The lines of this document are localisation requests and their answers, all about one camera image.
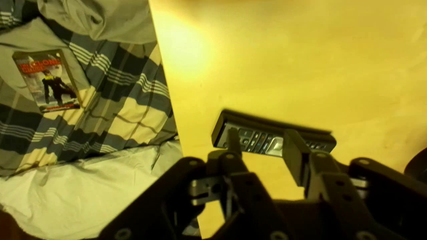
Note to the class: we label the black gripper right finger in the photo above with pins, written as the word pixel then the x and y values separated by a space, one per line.
pixel 347 200

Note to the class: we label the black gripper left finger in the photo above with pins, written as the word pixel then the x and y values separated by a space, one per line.
pixel 241 194

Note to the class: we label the black remote controller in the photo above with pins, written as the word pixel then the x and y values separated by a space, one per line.
pixel 261 133

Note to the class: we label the light wooden side table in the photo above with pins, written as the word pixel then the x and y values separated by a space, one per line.
pixel 302 70

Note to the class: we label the plaid checked duvet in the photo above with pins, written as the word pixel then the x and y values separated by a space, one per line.
pixel 129 101

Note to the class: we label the white bed sheet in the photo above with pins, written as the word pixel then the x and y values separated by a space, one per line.
pixel 85 194

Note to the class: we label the grey crumpled cloth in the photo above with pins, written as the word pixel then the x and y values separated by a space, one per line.
pixel 95 17

